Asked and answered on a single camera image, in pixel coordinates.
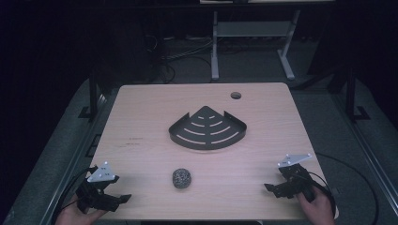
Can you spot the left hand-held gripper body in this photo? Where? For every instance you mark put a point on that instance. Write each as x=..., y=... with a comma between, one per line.
x=94, y=190

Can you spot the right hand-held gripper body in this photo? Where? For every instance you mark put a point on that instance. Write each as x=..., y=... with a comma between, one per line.
x=297, y=178

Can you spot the steel wool ball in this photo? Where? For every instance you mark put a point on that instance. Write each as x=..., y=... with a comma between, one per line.
x=181, y=178

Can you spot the black metal corner shelf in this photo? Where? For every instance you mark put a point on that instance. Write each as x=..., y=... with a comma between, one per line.
x=206, y=132

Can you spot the person's left hand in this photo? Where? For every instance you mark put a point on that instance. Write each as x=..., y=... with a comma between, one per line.
x=73, y=217

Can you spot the person's right hand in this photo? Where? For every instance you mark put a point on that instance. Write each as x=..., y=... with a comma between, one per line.
x=316, y=211

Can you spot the black metal stand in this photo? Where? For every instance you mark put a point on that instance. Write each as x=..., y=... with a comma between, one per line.
x=93, y=93
x=352, y=97

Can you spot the aluminium floor rail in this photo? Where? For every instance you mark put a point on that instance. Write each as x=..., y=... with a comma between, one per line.
x=366, y=150
x=72, y=162

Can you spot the white metal desk frame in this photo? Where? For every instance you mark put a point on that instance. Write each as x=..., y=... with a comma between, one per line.
x=250, y=29

